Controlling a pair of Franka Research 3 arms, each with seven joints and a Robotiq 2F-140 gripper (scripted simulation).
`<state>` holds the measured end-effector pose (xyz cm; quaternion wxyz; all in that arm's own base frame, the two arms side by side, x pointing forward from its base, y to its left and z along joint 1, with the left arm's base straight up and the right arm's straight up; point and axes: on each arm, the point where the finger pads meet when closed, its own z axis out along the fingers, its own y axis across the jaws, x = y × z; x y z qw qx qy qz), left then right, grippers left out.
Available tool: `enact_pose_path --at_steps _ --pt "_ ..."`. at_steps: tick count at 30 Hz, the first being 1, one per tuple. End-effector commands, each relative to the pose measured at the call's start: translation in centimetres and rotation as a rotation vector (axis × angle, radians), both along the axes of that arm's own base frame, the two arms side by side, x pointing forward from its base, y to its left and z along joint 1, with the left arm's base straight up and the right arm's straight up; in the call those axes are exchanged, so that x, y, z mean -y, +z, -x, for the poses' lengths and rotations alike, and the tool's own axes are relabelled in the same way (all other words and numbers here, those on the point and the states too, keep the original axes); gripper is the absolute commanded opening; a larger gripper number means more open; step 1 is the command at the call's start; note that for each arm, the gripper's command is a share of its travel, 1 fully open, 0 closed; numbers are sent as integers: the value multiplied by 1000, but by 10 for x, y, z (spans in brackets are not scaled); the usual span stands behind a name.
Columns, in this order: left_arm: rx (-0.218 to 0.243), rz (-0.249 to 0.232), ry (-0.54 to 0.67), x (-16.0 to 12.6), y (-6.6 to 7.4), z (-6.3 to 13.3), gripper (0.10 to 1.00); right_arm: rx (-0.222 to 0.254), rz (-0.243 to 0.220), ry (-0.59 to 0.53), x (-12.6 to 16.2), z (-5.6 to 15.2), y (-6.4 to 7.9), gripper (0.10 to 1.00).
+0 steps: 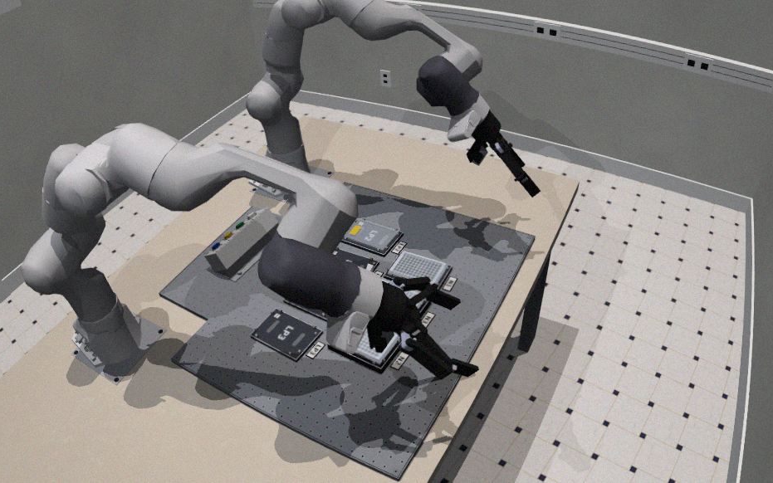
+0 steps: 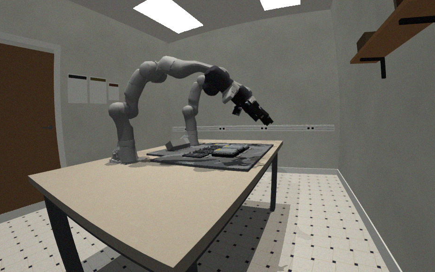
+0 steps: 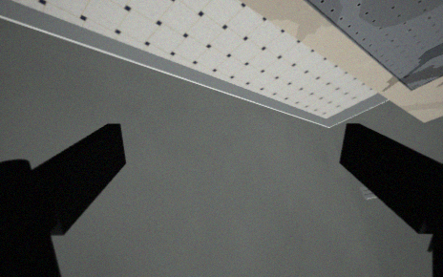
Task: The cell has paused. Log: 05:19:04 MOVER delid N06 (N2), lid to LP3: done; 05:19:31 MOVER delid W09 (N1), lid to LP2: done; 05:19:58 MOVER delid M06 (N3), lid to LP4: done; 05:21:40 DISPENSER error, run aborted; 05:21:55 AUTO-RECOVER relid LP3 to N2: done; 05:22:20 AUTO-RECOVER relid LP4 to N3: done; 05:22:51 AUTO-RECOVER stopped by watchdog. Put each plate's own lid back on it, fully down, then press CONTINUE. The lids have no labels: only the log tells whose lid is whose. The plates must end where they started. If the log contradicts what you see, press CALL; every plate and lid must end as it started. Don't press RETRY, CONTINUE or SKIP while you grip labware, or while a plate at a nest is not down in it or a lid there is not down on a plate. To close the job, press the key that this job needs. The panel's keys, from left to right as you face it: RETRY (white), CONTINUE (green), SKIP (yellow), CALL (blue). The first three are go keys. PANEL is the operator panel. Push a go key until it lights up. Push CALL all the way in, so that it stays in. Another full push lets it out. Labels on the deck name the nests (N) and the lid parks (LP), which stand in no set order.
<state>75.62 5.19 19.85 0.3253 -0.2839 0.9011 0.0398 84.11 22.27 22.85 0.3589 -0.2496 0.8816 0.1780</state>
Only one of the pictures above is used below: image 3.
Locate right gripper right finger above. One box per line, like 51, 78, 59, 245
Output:
339, 123, 443, 277

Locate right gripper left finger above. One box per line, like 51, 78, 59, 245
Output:
0, 123, 126, 277

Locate grey perforated base plate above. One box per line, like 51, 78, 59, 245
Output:
304, 0, 443, 91

